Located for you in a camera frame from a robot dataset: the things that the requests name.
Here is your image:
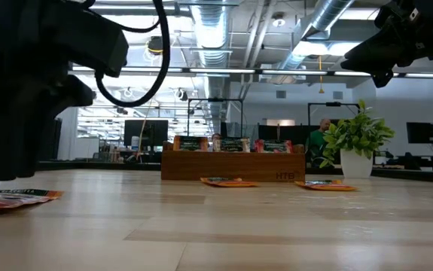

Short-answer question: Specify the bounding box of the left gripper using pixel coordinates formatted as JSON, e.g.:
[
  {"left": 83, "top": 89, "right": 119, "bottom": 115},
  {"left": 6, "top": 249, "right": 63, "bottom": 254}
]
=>
[{"left": 0, "top": 22, "right": 96, "bottom": 182}]

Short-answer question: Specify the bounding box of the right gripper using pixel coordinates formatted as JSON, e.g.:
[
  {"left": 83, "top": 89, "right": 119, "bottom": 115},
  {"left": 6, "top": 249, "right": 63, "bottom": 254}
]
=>
[{"left": 340, "top": 0, "right": 433, "bottom": 89}]

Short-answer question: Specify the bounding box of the orange tea packet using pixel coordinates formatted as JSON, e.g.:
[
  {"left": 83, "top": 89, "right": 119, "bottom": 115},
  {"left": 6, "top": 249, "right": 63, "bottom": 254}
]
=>
[
  {"left": 200, "top": 176, "right": 259, "bottom": 188},
  {"left": 173, "top": 135, "right": 209, "bottom": 152},
  {"left": 294, "top": 179, "right": 359, "bottom": 192},
  {"left": 0, "top": 187, "right": 65, "bottom": 215}
]

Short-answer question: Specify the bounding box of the wooden tea box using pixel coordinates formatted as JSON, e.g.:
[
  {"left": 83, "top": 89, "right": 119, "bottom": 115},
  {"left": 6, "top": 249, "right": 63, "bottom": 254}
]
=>
[{"left": 160, "top": 141, "right": 306, "bottom": 184}]

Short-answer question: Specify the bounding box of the black partition panel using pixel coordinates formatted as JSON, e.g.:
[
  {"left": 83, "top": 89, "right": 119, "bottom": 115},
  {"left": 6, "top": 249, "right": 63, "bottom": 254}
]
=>
[{"left": 41, "top": 117, "right": 63, "bottom": 161}]

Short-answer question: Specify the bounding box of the green plant in white pot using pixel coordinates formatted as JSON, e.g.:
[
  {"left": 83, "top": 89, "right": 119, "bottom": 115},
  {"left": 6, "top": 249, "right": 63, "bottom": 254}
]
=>
[{"left": 319, "top": 98, "right": 396, "bottom": 180}]

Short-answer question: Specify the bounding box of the black background desk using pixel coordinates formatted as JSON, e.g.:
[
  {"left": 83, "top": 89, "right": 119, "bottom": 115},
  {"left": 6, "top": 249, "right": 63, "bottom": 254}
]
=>
[{"left": 383, "top": 152, "right": 433, "bottom": 172}]

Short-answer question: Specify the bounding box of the dark partition panel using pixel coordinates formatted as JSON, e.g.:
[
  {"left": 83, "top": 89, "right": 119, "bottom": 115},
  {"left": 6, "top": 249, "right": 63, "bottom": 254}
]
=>
[{"left": 258, "top": 123, "right": 311, "bottom": 146}]

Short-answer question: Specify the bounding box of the black hanging ceiling device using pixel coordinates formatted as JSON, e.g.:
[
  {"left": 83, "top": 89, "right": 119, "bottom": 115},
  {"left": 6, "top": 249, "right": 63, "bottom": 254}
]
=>
[{"left": 147, "top": 35, "right": 164, "bottom": 56}]

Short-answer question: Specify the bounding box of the silver ventilation duct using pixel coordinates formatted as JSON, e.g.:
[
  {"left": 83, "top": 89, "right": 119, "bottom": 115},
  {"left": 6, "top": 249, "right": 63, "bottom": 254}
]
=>
[
  {"left": 276, "top": 0, "right": 355, "bottom": 72},
  {"left": 190, "top": 0, "right": 235, "bottom": 69}
]

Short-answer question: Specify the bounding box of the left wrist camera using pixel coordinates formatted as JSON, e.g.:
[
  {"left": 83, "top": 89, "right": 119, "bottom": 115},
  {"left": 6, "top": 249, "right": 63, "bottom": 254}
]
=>
[{"left": 65, "top": 7, "right": 130, "bottom": 79}]

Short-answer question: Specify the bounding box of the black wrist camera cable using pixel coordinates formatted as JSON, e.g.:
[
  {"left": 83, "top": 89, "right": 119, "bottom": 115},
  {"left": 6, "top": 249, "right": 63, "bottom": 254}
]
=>
[{"left": 82, "top": 0, "right": 172, "bottom": 109}]

